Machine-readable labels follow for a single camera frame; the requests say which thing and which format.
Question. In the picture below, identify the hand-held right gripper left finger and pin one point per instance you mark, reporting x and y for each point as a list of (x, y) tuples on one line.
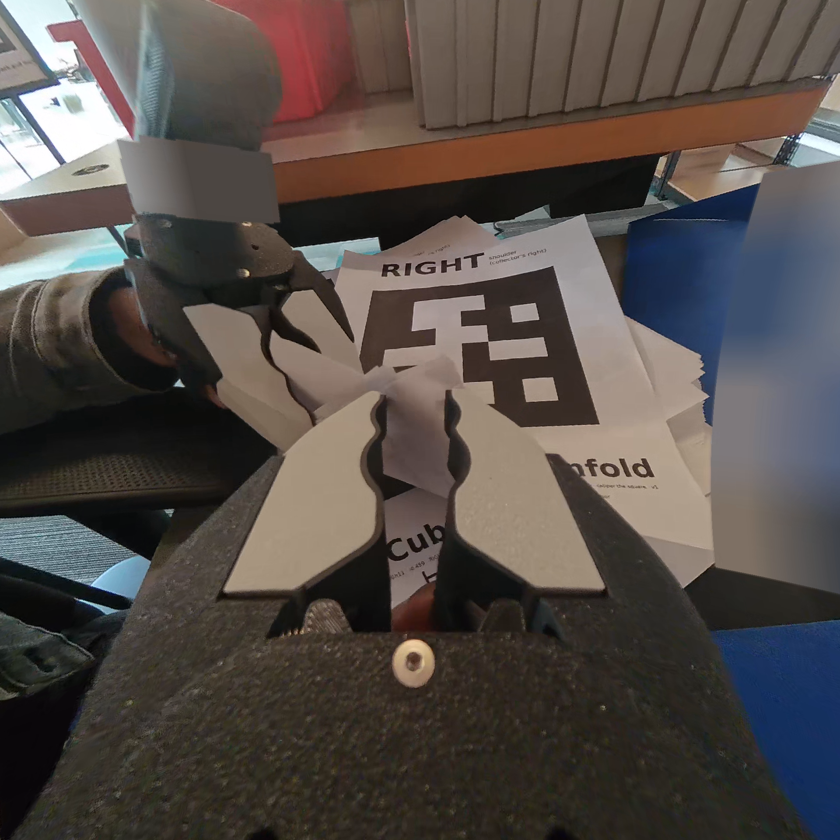
[(308, 505)]

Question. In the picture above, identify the black mesh office chair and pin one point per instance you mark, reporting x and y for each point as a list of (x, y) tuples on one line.
[(118, 466)]

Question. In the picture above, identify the blue cloth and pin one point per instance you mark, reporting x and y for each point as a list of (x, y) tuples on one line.
[(682, 275)]

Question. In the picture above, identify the brown desk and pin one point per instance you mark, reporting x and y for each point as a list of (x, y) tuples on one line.
[(735, 607)]

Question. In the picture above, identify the red plastic crate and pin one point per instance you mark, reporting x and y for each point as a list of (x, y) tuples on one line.
[(308, 59)]

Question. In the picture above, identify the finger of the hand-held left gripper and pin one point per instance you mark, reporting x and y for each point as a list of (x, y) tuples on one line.
[(243, 367), (315, 354)]

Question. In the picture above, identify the person's left hand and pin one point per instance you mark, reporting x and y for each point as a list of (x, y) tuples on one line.
[(134, 341)]

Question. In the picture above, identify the row of grey binders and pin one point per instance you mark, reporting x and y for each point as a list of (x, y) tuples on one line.
[(590, 52)]

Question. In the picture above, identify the orange edged wooden shelf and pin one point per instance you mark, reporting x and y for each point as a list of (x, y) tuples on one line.
[(525, 151)]

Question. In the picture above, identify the dark grey jacket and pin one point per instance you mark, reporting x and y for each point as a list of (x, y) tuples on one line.
[(39, 656)]

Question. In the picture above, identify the brown wooden table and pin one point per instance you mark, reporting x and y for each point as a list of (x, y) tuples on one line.
[(59, 210)]

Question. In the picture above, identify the person's left forearm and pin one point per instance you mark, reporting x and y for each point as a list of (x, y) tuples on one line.
[(46, 354)]

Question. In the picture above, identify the white paper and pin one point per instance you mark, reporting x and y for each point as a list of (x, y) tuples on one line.
[(420, 426)]

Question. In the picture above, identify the red board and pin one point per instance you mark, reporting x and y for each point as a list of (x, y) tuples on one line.
[(72, 39)]

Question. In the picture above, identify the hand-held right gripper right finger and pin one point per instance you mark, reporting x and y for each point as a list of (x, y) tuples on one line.
[(518, 512)]

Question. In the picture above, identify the pile of printed paper sheets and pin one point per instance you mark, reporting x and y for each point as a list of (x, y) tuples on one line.
[(623, 499)]

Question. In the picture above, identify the framed wall sign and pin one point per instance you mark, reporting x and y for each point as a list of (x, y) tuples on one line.
[(19, 59)]

